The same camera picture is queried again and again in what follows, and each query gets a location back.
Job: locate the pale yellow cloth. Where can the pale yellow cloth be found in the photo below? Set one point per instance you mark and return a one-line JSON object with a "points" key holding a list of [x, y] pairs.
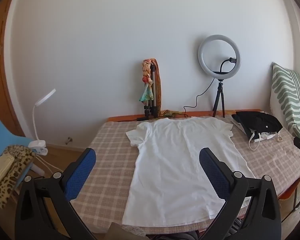
{"points": [[0, 170]]}

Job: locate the green striped pillow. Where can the green striped pillow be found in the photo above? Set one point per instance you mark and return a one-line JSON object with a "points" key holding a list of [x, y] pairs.
{"points": [[287, 102]]}

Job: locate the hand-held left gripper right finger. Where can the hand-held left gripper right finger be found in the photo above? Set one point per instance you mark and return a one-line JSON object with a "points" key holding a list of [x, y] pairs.
{"points": [[213, 172]]}

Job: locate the white clip desk lamp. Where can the white clip desk lamp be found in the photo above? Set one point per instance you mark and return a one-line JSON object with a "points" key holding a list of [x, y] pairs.
{"points": [[41, 145]]}

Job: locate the folded silver tripod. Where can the folded silver tripod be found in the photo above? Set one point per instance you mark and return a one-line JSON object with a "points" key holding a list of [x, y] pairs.
{"points": [[152, 97]]}

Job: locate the colourful knotted scarf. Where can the colourful knotted scarf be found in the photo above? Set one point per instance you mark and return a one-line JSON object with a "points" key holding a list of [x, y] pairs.
{"points": [[147, 85]]}

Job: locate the orange patterned cloth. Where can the orange patterned cloth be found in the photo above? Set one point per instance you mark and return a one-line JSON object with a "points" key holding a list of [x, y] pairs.
{"points": [[159, 90]]}

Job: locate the beige checked blanket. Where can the beige checked blanket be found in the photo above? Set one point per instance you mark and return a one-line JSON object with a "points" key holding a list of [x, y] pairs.
{"points": [[107, 170]]}

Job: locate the black power adapter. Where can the black power adapter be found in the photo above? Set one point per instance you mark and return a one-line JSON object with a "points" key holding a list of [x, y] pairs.
{"points": [[141, 118]]}

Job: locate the leopard print cloth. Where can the leopard print cloth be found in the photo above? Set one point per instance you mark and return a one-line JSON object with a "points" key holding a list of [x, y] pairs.
{"points": [[11, 177]]}

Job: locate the light blue chair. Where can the light blue chair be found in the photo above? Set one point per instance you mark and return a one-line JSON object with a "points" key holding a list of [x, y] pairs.
{"points": [[2, 135]]}

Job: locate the wooden door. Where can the wooden door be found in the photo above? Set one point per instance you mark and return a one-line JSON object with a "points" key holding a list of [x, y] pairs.
{"points": [[3, 80]]}

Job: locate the black mini tripod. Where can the black mini tripod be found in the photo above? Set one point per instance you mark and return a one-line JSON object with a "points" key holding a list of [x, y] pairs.
{"points": [[219, 97]]}

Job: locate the black gooseneck phone holder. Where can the black gooseneck phone holder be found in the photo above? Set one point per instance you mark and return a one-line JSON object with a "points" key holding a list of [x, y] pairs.
{"points": [[227, 62]]}

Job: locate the white t-shirt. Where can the white t-shirt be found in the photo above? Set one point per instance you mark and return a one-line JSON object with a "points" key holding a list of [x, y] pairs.
{"points": [[170, 160]]}

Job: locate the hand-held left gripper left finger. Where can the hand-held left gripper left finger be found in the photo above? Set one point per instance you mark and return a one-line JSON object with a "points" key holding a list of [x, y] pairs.
{"points": [[83, 170]]}

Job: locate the metal door stopper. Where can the metal door stopper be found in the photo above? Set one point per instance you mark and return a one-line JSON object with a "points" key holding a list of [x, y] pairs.
{"points": [[69, 140]]}

